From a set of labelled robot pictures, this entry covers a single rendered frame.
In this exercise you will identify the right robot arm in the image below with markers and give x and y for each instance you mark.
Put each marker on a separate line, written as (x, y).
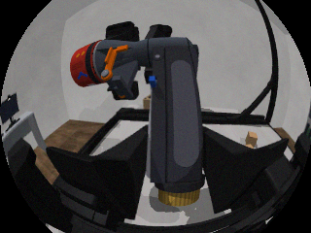
(154, 32)

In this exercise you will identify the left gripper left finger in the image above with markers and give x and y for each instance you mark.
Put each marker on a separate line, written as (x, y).
(118, 172)

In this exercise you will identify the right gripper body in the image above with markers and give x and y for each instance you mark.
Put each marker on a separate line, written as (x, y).
(117, 26)

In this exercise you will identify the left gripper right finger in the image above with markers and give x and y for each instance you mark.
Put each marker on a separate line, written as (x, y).
(230, 167)

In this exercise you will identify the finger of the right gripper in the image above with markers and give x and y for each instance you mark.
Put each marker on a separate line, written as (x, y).
(117, 32)
(133, 89)

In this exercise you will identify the black hose nozzle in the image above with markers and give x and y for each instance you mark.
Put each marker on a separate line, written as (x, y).
(175, 135)

